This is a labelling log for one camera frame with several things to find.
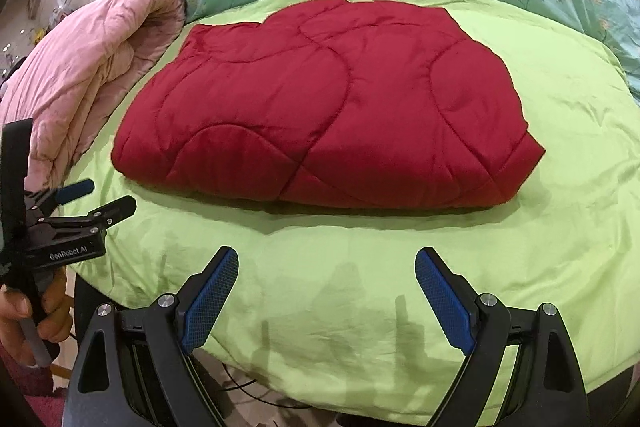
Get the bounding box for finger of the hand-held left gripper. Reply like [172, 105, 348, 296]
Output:
[37, 196, 137, 231]
[25, 179, 96, 208]

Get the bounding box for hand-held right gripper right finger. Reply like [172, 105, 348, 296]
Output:
[415, 247, 591, 427]

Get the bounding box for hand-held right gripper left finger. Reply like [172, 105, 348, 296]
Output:
[64, 245, 240, 427]

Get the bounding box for red quilted blanket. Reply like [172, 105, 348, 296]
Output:
[110, 0, 546, 210]

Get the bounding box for person's left hand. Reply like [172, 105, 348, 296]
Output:
[0, 267, 75, 365]

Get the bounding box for light green bed sheet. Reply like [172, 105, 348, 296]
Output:
[62, 0, 640, 413]

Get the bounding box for pink quilt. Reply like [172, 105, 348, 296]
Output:
[0, 0, 188, 195]

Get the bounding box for cluttered white desk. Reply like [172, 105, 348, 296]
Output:
[0, 0, 83, 78]

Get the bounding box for black cable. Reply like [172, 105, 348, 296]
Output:
[220, 357, 321, 408]

